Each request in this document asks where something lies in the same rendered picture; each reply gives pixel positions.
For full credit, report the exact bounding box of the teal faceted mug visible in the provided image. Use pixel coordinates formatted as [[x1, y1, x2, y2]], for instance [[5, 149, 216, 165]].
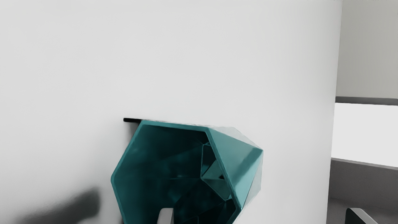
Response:
[[111, 120, 264, 224]]

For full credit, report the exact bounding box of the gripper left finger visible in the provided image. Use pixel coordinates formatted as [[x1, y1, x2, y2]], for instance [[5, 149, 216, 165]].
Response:
[[157, 208, 175, 224]]

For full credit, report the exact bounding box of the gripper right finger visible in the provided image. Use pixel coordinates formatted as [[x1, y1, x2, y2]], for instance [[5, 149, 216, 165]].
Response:
[[345, 208, 378, 224]]

